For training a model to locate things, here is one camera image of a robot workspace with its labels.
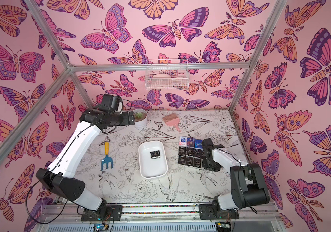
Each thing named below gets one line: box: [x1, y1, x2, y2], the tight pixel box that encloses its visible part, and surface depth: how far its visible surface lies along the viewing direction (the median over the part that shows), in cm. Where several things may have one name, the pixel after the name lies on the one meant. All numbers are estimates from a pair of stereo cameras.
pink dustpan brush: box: [162, 113, 181, 132], surface depth 115 cm
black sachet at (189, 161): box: [185, 157, 194, 167], surface depth 92 cm
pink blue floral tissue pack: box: [179, 136, 187, 147], surface depth 101 cm
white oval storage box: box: [137, 140, 169, 180], surface depth 94 cm
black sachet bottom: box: [192, 156, 203, 169], surface depth 92 cm
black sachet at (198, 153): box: [193, 148, 205, 159], surface depth 95 cm
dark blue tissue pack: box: [186, 137, 195, 149], surface depth 99 cm
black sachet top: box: [185, 147, 195, 158], surface depth 96 cm
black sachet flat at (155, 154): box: [150, 150, 161, 160], surface depth 94 cm
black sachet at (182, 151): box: [178, 146, 187, 157], surface depth 97 cm
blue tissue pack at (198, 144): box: [194, 138, 203, 150], surface depth 99 cm
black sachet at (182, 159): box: [178, 154, 187, 166], surface depth 93 cm
